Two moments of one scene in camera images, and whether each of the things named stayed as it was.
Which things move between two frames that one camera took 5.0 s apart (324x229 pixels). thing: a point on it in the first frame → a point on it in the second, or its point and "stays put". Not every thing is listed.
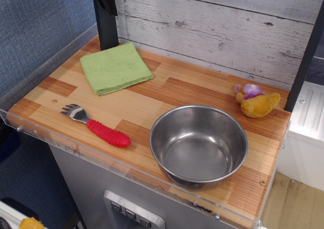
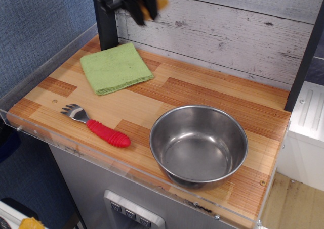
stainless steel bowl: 197,147 stays put
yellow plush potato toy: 254,102 → 161,3
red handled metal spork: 78,114 stays put
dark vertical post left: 107,26 stays put
